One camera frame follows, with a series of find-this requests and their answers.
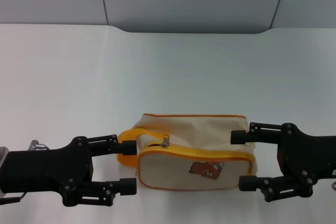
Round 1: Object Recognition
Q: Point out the thin black cable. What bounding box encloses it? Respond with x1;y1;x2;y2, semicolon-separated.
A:
4;191;27;204

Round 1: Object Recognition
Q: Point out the metal zipper pull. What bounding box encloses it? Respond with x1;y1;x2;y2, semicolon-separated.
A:
161;133;171;149

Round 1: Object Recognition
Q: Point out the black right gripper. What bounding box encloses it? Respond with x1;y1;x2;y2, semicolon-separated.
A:
230;122;336;203

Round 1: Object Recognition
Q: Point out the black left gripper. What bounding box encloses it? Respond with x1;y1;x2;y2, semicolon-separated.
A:
0;136;95;207

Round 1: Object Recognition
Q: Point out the beige food bag yellow zipper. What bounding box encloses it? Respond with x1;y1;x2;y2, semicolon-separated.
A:
117;113;257;191

